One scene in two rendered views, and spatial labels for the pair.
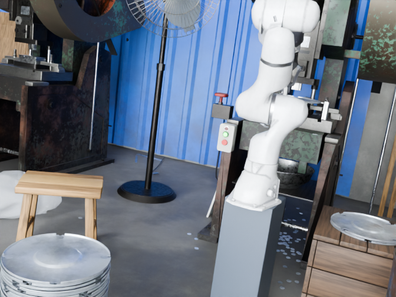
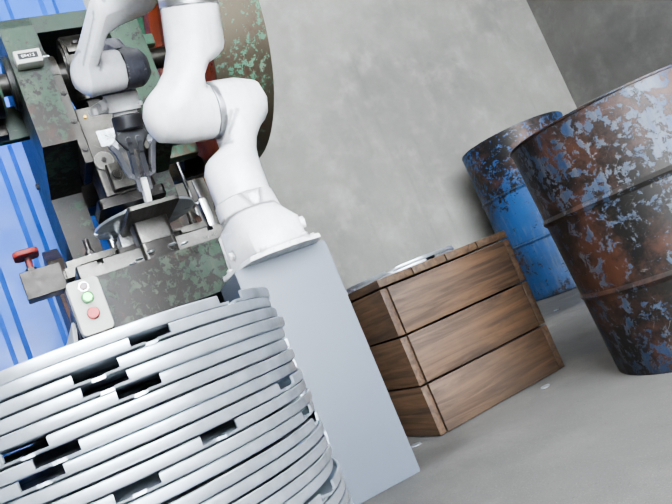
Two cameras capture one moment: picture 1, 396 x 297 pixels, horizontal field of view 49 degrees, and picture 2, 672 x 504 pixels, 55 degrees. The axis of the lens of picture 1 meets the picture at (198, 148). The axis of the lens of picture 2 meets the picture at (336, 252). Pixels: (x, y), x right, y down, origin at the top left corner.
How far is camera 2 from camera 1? 106 cm
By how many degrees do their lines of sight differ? 50
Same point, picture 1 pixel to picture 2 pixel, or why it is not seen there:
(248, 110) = (183, 109)
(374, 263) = (464, 269)
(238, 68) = not seen: outside the picture
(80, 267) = not seen: hidden behind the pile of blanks
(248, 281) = (367, 395)
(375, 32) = (226, 55)
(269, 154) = (256, 168)
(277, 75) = (210, 19)
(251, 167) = (245, 199)
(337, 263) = (429, 301)
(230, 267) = (321, 397)
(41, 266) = not seen: hidden behind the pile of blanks
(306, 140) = (216, 252)
